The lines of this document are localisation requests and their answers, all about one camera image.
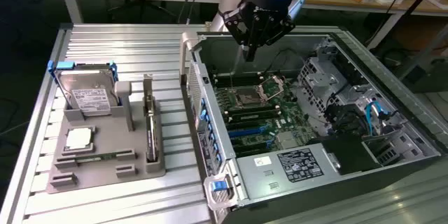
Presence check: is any socket cover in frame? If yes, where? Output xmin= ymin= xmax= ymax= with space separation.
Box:
xmin=258 ymin=76 xmax=287 ymax=101

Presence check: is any silver CPU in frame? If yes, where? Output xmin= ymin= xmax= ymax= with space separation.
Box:
xmin=66 ymin=128 xmax=95 ymax=149

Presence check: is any green motherboard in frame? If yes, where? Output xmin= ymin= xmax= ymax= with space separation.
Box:
xmin=214 ymin=73 xmax=327 ymax=156

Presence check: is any silver chipset heatsink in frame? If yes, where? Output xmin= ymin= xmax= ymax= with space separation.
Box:
xmin=277 ymin=132 xmax=299 ymax=148

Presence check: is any black tripod pole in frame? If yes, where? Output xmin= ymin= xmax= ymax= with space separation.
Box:
xmin=363 ymin=0 xmax=439 ymax=49

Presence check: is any black plastic duct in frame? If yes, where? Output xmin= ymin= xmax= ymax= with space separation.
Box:
xmin=322 ymin=134 xmax=385 ymax=176

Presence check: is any CPU socket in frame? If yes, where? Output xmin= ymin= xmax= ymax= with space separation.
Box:
xmin=234 ymin=87 xmax=267 ymax=111

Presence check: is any grey corner bracket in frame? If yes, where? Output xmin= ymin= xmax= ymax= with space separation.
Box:
xmin=203 ymin=174 xmax=237 ymax=210
xmin=181 ymin=31 xmax=205 ymax=51

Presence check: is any grey parts rack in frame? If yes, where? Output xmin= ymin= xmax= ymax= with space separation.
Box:
xmin=46 ymin=81 xmax=167 ymax=195

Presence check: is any silver disk bay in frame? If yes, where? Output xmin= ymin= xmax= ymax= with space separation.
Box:
xmin=362 ymin=125 xmax=442 ymax=168

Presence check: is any black RAM stick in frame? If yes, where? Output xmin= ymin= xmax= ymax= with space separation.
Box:
xmin=227 ymin=110 xmax=283 ymax=123

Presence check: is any black disk power wire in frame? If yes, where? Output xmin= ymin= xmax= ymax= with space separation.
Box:
xmin=378 ymin=107 xmax=411 ymax=141

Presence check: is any hard disk in blue carrier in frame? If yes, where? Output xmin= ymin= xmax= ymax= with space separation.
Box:
xmin=47 ymin=60 xmax=122 ymax=117

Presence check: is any open black PC case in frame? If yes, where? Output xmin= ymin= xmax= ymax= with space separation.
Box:
xmin=179 ymin=26 xmax=445 ymax=224

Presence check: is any silver perforated drive cage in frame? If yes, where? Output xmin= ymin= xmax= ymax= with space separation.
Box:
xmin=297 ymin=41 xmax=355 ymax=116

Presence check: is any light blue wire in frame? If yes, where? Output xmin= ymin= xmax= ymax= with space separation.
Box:
xmin=366 ymin=98 xmax=389 ymax=135

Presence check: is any graphics card with silver bracket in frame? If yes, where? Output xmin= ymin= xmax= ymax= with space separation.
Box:
xmin=142 ymin=73 xmax=163 ymax=163

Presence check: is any green RAM stick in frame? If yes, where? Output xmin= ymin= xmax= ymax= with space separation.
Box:
xmin=75 ymin=152 xmax=119 ymax=162

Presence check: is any blue expansion slot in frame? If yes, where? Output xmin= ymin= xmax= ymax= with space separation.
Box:
xmin=229 ymin=126 xmax=265 ymax=137

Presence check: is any long black expansion slot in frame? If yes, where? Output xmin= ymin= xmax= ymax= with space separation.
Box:
xmin=234 ymin=145 xmax=273 ymax=156

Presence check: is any silver power supply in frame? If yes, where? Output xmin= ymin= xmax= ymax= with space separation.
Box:
xmin=237 ymin=142 xmax=343 ymax=201

